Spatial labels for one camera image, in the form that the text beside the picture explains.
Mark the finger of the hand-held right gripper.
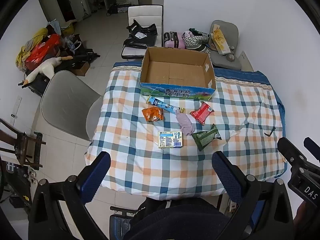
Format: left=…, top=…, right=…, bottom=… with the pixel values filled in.
left=277, top=137, right=307, bottom=167
left=303, top=137, right=320, bottom=161

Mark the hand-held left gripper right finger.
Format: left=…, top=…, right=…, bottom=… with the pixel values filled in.
left=211, top=151, right=296, bottom=240

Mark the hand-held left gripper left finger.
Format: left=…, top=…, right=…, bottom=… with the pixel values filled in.
left=28, top=151, right=112, bottom=240

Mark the green snack packet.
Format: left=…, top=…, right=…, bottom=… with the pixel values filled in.
left=191, top=124, right=222, bottom=152

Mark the yellow tissue pack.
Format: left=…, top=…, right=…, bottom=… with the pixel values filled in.
left=158, top=130, right=183, bottom=149

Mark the purple sock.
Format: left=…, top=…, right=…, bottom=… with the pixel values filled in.
left=174, top=109, right=195, bottom=137

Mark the red snack packet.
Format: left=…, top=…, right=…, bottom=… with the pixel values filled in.
left=189, top=101, right=215, bottom=125

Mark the orange snack packet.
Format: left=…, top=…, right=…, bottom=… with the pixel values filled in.
left=141, top=106, right=164, bottom=122

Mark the long blue snack packet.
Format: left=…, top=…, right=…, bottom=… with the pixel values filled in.
left=146, top=95, right=185, bottom=113

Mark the cardboard box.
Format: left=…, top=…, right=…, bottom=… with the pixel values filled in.
left=139, top=46, right=217, bottom=102

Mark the plaid blanket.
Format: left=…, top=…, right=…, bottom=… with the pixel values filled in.
left=84, top=62, right=287, bottom=201

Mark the person's dark clothing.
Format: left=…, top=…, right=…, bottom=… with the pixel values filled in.
left=122, top=197, right=233, bottom=240

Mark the black machine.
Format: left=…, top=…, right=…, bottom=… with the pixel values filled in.
left=0, top=162, right=38, bottom=208

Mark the grey shell chair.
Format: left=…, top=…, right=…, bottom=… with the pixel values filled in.
left=40, top=70, right=104, bottom=142

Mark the dark wooden chair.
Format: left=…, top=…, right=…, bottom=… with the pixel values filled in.
left=0, top=119, right=47, bottom=168

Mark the small brown floor box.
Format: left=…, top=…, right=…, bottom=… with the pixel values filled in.
left=74, top=61, right=90, bottom=77

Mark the grey cushioned chair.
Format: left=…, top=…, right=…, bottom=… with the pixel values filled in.
left=208, top=20, right=242, bottom=70

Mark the white goose plush toy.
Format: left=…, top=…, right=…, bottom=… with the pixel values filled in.
left=21, top=56, right=73, bottom=88

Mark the yellow paper packet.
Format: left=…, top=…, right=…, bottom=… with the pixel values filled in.
left=209, top=24, right=230, bottom=55

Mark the red plastic bag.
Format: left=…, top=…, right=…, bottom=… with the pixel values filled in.
left=25, top=34, right=62, bottom=69

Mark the black and white patterned bag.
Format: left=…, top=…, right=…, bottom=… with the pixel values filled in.
left=183, top=30, right=210, bottom=50

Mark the yellow cloth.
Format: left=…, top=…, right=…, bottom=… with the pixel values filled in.
left=15, top=27, right=48, bottom=68

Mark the pink suitcase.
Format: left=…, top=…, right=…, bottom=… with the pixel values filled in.
left=163, top=31, right=187, bottom=49

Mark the black plastic bag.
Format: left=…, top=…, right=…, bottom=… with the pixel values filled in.
left=123, top=19, right=158, bottom=49

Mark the black backpack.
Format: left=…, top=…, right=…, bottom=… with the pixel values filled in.
left=106, top=4, right=120, bottom=16

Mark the white padded chair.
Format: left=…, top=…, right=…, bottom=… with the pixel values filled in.
left=121, top=5, right=164, bottom=60

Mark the blue seat with black frame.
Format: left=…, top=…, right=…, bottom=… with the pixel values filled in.
left=109, top=206, right=132, bottom=240

